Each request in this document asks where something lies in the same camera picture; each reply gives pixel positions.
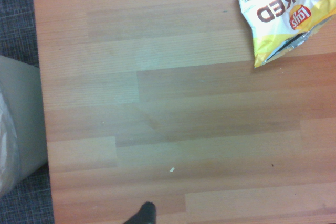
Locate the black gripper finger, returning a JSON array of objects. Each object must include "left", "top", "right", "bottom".
[{"left": 123, "top": 201, "right": 157, "bottom": 224}]

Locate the yellow white Lays chip bag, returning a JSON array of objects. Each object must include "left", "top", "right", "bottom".
[{"left": 236, "top": 0, "right": 336, "bottom": 69}]

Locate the grey trash bin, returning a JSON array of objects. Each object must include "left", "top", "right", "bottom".
[{"left": 0, "top": 55, "right": 49, "bottom": 198}]

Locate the clear plastic bin liner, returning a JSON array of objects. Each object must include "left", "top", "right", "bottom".
[{"left": 0, "top": 82, "right": 21, "bottom": 198}]

